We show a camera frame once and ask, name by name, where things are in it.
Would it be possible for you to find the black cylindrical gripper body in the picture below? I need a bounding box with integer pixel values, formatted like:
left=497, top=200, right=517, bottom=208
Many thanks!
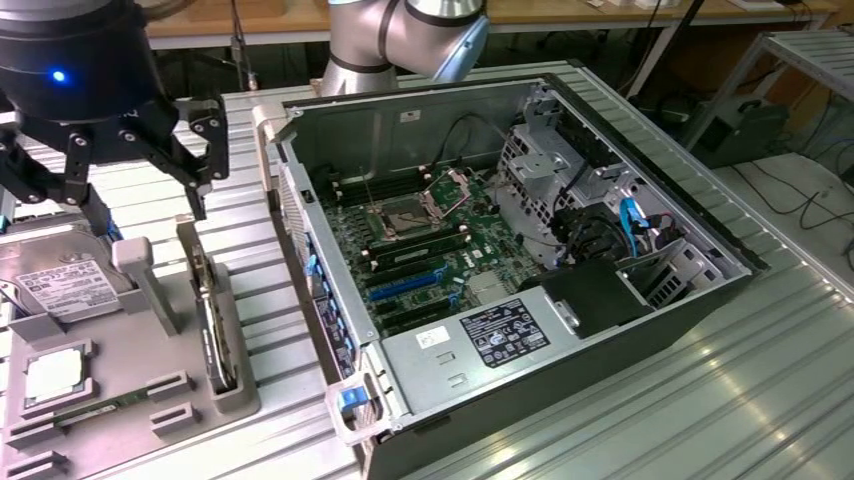
left=0, top=12, right=180, bottom=164

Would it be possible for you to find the low-profile graphics card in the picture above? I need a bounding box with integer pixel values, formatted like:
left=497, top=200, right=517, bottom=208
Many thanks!
left=174, top=214, right=240, bottom=396

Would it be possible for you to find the blue disk caddy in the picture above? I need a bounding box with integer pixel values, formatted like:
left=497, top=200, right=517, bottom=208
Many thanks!
left=0, top=212, right=127, bottom=242

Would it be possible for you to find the silver hard disk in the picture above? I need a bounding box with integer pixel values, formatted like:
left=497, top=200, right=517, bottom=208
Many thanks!
left=0, top=227, right=135, bottom=324

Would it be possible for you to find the black RAM slot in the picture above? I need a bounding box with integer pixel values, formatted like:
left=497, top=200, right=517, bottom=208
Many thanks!
left=335, top=183, right=432, bottom=201
left=331, top=168, right=428, bottom=184
left=334, top=178, right=431, bottom=195
left=332, top=173, right=430, bottom=190

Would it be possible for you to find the CPU socket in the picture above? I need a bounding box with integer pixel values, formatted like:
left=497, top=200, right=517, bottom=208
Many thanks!
left=372, top=197, right=442, bottom=242

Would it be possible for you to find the metal socket cover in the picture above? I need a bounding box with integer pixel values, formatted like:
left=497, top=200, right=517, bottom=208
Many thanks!
left=419, top=168, right=470, bottom=221

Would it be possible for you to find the green RAM stick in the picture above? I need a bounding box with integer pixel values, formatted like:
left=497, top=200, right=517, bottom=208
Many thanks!
left=52, top=387, right=152, bottom=426
left=370, top=234, right=468, bottom=266

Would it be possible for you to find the grey parts rack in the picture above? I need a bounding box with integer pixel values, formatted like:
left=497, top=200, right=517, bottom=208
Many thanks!
left=0, top=237, right=263, bottom=480

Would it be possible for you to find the silver CPU chip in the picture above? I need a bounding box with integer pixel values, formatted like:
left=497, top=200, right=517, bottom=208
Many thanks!
left=23, top=349, right=92, bottom=401

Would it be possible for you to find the green motherboard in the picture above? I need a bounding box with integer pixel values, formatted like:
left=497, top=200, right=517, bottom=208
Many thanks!
left=319, top=167, right=549, bottom=336

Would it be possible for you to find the silver drive cage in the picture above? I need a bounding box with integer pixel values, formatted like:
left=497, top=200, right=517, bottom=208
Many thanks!
left=497, top=82, right=646, bottom=261

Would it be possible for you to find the silver chipset heatsink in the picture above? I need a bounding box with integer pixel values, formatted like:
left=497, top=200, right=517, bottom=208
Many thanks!
left=466, top=284, right=509, bottom=309

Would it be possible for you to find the blue case release latch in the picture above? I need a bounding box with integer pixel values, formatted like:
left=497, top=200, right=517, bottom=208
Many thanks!
left=336, top=387, right=370, bottom=414

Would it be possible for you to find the silver power supply unit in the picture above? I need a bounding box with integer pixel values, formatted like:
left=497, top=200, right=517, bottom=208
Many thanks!
left=372, top=287, right=582, bottom=417

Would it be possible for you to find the wooden desk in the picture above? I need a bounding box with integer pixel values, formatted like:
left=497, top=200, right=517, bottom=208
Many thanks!
left=143, top=0, right=842, bottom=99

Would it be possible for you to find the silver disk bay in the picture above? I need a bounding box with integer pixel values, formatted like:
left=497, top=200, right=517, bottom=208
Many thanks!
left=617, top=238, right=753, bottom=309

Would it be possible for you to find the open black PC case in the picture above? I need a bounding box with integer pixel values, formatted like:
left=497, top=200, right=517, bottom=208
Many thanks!
left=252, top=72, right=769, bottom=480

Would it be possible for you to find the black box on floor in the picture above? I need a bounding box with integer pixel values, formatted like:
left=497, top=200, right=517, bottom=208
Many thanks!
left=693, top=99, right=793, bottom=169

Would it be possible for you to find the metal slat side table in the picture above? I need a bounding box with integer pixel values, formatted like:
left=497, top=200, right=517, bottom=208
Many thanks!
left=679, top=29, right=854, bottom=151

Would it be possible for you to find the black camera cable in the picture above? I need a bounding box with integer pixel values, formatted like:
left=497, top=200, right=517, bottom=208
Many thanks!
left=230, top=0, right=260, bottom=92

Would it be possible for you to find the black curved wire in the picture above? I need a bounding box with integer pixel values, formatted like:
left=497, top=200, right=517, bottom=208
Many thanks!
left=430, top=113, right=513, bottom=176

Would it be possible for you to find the black wire bundle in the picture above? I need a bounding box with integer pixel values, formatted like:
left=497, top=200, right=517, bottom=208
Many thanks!
left=551, top=205, right=633, bottom=266

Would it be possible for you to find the blue SATA wire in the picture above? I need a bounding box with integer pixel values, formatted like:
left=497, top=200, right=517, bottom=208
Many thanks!
left=618, top=197, right=650, bottom=261

